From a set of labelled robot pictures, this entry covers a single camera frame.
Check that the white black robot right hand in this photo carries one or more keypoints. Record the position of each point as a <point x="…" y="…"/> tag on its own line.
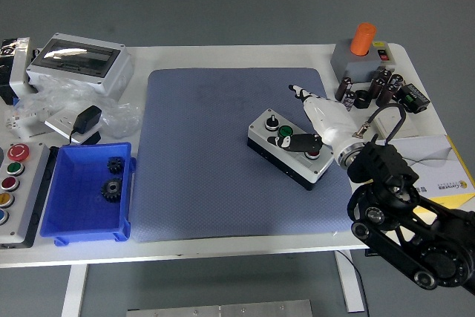
<point x="326" y="120"/>

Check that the grey three-button control box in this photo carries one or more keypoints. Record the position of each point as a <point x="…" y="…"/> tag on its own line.
<point x="274" y="146"/>

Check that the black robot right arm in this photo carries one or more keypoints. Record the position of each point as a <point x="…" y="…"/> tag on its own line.
<point x="386" y="168"/>

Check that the grey five-button control box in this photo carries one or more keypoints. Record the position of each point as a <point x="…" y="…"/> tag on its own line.
<point x="26" y="198"/>

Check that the silver printed capacitor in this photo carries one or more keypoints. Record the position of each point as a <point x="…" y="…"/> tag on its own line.
<point x="349" y="101"/>

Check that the dark brown capacitor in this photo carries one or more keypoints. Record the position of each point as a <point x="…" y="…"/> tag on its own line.
<point x="343" y="88"/>
<point x="395" y="81"/>
<point x="386" y="95"/>
<point x="376" y="87"/>
<point x="383" y="73"/>

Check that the orange cylinder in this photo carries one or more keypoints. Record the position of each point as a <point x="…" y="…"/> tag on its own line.
<point x="363" y="39"/>

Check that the black module with green terminals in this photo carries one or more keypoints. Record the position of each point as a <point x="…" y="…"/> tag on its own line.
<point x="413" y="99"/>

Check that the white yellow cardboard box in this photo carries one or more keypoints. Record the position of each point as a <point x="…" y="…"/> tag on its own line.
<point x="438" y="161"/>

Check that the grey-blue table mat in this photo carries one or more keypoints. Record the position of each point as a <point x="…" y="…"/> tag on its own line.
<point x="208" y="153"/>

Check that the white table leg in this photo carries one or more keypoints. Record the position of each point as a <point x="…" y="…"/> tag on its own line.
<point x="349" y="283"/>
<point x="74" y="291"/>

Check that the clear plastic bag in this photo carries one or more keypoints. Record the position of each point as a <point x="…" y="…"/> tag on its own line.
<point x="118" y="116"/>

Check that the small black gear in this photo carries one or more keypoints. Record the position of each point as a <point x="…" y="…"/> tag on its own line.
<point x="116" y="165"/>

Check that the large black gear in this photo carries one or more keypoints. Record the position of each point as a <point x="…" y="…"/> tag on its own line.
<point x="111" y="189"/>

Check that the black power adapter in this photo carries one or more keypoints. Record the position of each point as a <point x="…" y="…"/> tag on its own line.
<point x="87" y="118"/>

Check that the blue plastic bin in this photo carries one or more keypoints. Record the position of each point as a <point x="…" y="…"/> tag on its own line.
<point x="78" y="213"/>

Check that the small white labelled packet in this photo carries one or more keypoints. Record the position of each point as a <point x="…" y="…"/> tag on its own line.
<point x="16" y="120"/>

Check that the silver black foil bag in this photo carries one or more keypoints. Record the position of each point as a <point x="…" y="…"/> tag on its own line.
<point x="11" y="48"/>

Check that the grey switch box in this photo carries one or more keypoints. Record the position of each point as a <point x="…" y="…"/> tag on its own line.
<point x="345" y="61"/>

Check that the grey enclosure with clear lid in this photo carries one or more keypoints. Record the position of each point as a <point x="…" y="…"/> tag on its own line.
<point x="92" y="72"/>

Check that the white metal bracket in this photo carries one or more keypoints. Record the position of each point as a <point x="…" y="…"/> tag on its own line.
<point x="18" y="75"/>

